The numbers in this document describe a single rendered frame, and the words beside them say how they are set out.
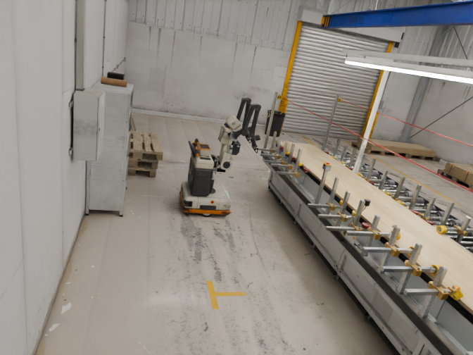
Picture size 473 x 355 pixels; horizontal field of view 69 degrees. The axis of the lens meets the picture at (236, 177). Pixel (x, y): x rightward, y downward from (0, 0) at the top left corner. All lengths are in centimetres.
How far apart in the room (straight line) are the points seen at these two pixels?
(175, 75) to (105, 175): 651
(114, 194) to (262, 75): 745
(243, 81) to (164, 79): 234
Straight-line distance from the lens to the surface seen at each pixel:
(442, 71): 338
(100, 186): 453
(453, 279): 320
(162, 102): 1066
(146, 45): 1049
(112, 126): 427
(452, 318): 307
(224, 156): 475
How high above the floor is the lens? 223
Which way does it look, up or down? 20 degrees down
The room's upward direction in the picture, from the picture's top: 11 degrees clockwise
